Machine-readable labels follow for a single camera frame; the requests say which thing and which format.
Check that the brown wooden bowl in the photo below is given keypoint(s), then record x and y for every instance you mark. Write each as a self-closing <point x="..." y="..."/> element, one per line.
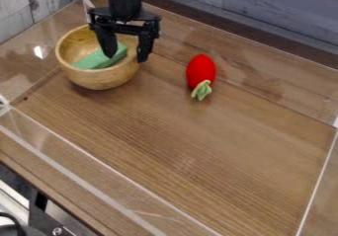
<point x="75" y="44"/>

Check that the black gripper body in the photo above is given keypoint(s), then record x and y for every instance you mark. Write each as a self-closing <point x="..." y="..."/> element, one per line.
<point x="123" y="17"/>

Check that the red toy strawberry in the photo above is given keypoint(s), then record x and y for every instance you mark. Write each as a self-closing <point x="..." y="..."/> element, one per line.
<point x="201" y="72"/>

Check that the green rectangular block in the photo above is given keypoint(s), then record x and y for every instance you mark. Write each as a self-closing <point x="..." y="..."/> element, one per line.
<point x="97" y="60"/>

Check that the clear acrylic stand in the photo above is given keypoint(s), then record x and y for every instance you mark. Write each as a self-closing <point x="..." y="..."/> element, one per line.
<point x="87" y="5"/>

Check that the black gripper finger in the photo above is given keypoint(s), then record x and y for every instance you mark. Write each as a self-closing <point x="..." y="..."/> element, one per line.
<point x="145" y="47"/>
<point x="107" y="41"/>

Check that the black metal clamp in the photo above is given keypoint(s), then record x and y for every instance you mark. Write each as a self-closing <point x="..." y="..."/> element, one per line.
<point x="41" y="220"/>

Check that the clear acrylic tray wall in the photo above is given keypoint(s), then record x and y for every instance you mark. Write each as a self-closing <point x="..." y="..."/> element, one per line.
<point x="114" y="205"/>

